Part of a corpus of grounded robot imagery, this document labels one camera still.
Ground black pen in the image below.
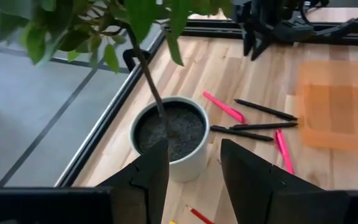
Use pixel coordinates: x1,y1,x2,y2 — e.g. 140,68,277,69
228,121,298,131
209,124,275,142
234,98,298,121

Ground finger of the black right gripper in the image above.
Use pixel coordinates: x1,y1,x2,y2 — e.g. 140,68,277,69
250,36,273,62
242,29,256,57

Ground green leafy plant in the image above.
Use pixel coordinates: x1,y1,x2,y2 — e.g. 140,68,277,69
0,0,234,141

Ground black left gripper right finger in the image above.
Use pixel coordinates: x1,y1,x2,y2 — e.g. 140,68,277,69
220,138,350,224

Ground orange translucent plastic bin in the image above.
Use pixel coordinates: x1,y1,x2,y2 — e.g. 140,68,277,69
296,60,358,155

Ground white ceramic plant pot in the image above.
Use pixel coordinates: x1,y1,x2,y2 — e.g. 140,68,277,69
128,95,211,183

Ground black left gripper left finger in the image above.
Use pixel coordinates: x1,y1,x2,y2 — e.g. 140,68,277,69
97,139,170,224

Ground red pencil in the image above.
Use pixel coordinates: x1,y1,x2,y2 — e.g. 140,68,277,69
185,205,216,224

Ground black frame clamp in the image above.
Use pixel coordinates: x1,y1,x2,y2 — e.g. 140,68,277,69
122,48,151,72

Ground pink pen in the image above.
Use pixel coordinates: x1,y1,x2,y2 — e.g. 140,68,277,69
203,90,247,124
274,129,295,175

